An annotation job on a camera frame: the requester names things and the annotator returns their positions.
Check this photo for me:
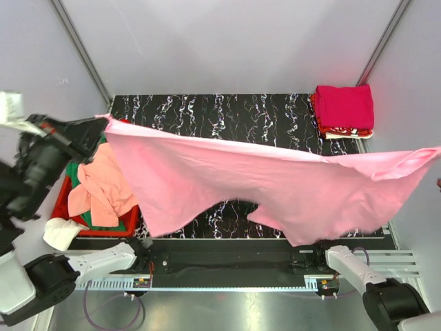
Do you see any green t shirt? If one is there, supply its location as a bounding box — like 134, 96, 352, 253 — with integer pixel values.
65, 134, 127, 232

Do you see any folded red white t shirt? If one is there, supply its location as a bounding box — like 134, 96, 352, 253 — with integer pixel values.
309, 94, 373, 139

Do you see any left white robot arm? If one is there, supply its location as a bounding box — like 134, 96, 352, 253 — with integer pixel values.
1, 114, 149, 326

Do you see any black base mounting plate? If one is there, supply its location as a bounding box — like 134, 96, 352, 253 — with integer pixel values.
99, 250, 354, 277

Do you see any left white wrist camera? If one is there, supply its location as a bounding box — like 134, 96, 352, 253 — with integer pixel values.
0, 91, 24, 124

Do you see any folded magenta t shirt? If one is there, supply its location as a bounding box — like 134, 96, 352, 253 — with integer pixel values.
316, 84, 375, 130

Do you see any salmon t shirt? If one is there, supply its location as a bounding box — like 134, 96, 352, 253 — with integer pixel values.
68, 143, 138, 227

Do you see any red plastic bin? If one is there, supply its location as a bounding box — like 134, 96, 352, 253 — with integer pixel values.
51, 176, 139, 238

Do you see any black marble pattern mat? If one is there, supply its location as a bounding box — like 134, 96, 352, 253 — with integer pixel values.
105, 93, 387, 239

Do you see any pink t shirt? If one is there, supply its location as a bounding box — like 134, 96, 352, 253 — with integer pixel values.
105, 115, 440, 246

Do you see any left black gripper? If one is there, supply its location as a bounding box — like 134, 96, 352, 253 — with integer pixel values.
10, 110, 112, 214

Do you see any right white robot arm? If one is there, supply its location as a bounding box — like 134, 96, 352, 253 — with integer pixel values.
312, 245, 440, 330

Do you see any white cable duct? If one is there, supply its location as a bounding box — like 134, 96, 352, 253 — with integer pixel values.
76, 276, 318, 292

